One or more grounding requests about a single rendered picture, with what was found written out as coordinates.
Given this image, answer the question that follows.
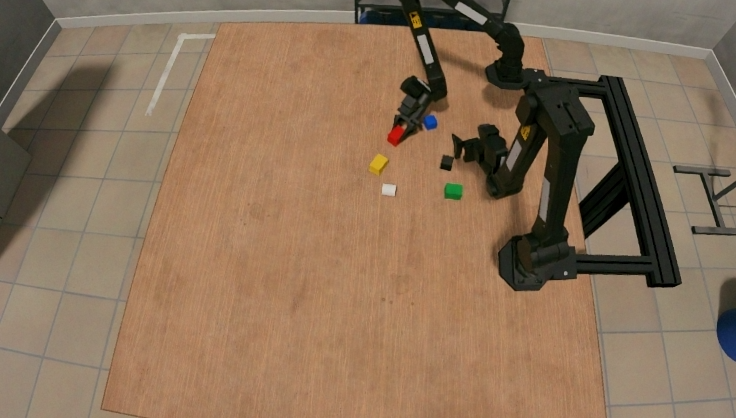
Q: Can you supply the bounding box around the red rectangular block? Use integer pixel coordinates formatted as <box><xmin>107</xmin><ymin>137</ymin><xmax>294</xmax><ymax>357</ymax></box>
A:
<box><xmin>388</xmin><ymin>125</ymin><xmax>405</xmax><ymax>146</ymax></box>

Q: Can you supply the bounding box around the yellow block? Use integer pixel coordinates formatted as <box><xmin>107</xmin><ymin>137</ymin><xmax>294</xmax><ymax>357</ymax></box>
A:
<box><xmin>369</xmin><ymin>154</ymin><xmax>388</xmax><ymax>176</ymax></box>

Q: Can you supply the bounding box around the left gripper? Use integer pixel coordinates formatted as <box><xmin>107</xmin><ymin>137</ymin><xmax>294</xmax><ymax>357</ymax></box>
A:
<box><xmin>452</xmin><ymin>133</ymin><xmax>480</xmax><ymax>163</ymax></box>

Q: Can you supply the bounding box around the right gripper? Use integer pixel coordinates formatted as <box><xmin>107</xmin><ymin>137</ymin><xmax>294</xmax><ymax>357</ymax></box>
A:
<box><xmin>391</xmin><ymin>107</ymin><xmax>424</xmax><ymax>141</ymax></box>

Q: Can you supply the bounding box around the green block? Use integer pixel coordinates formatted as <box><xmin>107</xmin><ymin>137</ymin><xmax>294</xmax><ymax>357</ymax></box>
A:
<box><xmin>444</xmin><ymin>183</ymin><xmax>463</xmax><ymax>200</ymax></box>

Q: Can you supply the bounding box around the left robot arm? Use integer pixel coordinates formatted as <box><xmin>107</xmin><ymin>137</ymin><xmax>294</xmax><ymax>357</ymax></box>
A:
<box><xmin>471</xmin><ymin>81</ymin><xmax>595</xmax><ymax>286</ymax></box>

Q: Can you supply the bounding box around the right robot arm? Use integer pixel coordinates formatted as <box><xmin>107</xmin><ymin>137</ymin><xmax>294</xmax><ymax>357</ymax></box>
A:
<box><xmin>400</xmin><ymin>0</ymin><xmax>525</xmax><ymax>120</ymax></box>

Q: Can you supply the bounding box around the blue cube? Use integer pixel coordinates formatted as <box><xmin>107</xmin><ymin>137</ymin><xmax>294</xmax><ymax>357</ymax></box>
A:
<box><xmin>423</xmin><ymin>115</ymin><xmax>438</xmax><ymax>130</ymax></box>

